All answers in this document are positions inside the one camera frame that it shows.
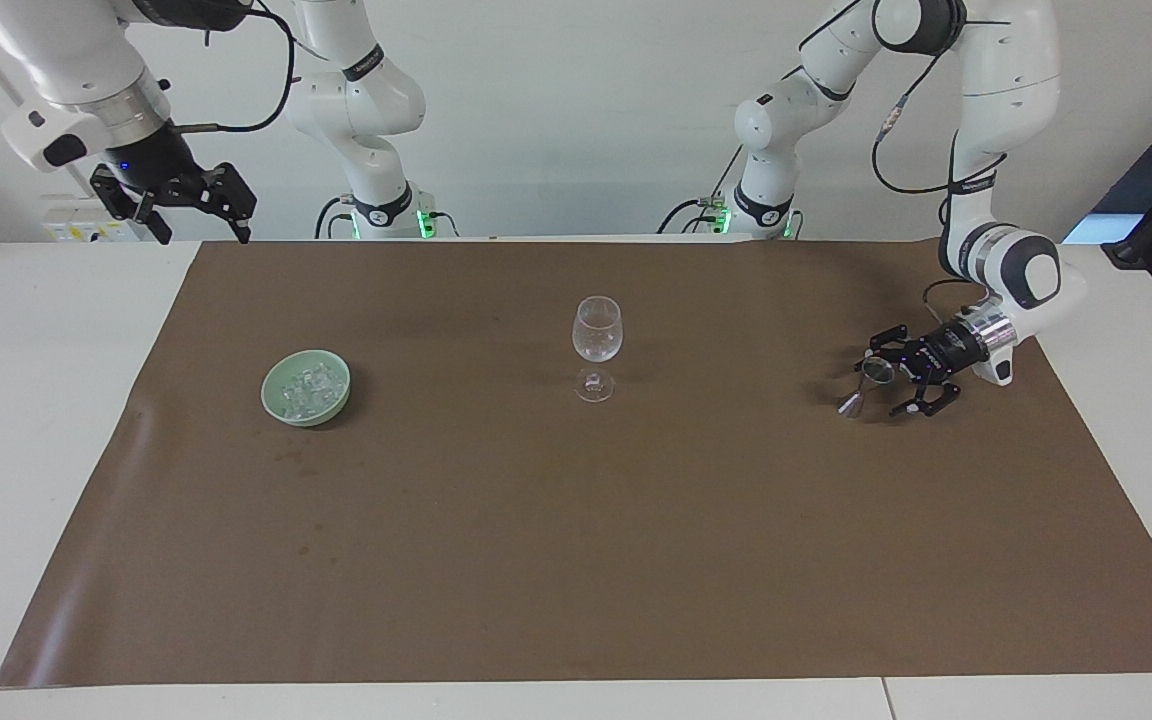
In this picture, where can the clear ice cubes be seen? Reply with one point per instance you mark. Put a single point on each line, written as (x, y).
(304, 388)

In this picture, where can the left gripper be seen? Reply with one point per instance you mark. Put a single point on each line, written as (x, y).
(951, 350)

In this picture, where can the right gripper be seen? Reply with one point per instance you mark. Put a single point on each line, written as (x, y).
(154, 162)

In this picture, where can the green ceramic bowl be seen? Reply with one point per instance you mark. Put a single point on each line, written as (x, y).
(319, 418)

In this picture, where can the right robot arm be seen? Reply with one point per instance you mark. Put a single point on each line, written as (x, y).
(66, 60)

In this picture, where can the white power strip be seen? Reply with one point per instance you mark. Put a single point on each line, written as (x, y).
(76, 228)

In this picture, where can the clear wine glass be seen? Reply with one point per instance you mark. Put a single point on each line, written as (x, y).
(597, 335)

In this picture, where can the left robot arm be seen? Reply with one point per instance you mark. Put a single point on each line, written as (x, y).
(1011, 90)

